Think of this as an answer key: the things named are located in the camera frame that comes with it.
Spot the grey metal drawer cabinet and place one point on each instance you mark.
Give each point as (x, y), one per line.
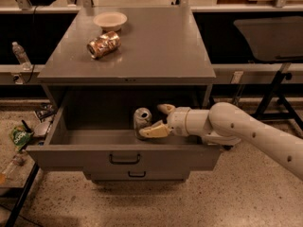
(162, 58)

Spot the crushed brown soda can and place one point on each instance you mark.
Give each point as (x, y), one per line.
(104, 44)

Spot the white paper bowl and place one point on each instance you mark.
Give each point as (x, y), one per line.
(110, 21)

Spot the green chip bag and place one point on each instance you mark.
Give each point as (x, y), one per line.
(20, 137)

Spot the grey lower drawer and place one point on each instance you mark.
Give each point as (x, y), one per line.
(150, 176)

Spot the open grey top drawer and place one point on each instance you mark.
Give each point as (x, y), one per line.
(93, 132)

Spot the black top drawer handle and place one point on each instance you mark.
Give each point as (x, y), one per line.
(124, 160)

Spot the black folding stand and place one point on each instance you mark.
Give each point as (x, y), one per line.
(269, 40)

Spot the black drawer handle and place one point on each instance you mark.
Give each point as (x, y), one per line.
(137, 174)
(124, 160)

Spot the white green 7up can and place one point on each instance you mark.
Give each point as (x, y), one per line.
(142, 119)

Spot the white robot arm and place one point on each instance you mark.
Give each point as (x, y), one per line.
(226, 124)

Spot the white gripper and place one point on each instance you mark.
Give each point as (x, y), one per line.
(177, 121)

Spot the plastic bottle on floor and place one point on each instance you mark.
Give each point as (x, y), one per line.
(13, 170)

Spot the black lower drawer handle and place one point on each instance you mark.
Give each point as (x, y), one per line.
(137, 174)

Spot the clear plastic water bottle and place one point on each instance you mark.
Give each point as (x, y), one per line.
(21, 56)

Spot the dark snack packet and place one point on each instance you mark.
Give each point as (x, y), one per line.
(44, 111)

